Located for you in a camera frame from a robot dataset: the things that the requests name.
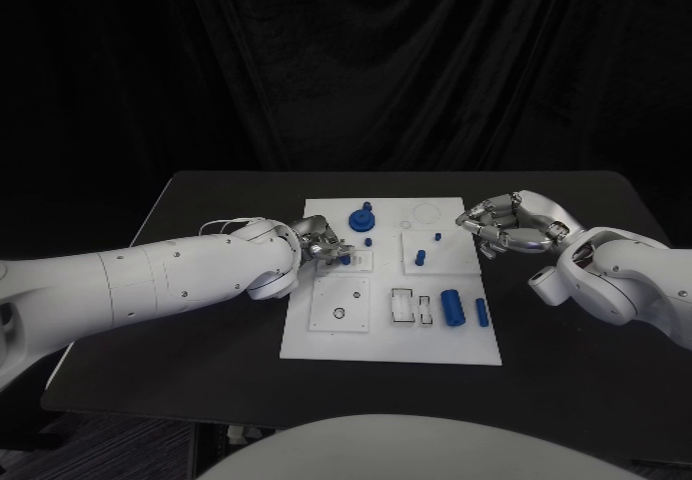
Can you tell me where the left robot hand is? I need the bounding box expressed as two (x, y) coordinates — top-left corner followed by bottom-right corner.
(285, 214), (356, 267)

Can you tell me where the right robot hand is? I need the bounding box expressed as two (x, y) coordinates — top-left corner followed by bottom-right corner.
(454, 189), (588, 260)

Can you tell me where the white task board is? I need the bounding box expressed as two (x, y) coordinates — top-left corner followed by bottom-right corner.
(278, 197), (503, 366)

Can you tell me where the blue gear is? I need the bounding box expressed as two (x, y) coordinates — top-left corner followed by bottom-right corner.
(347, 201), (376, 233)

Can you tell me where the thick blue cylinder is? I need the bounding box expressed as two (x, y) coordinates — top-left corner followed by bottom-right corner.
(439, 289), (467, 328)

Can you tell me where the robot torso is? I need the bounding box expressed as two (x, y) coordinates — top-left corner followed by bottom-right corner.
(194, 413), (649, 480)

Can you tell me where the white cable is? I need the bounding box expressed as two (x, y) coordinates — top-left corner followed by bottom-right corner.
(197, 216), (265, 237)

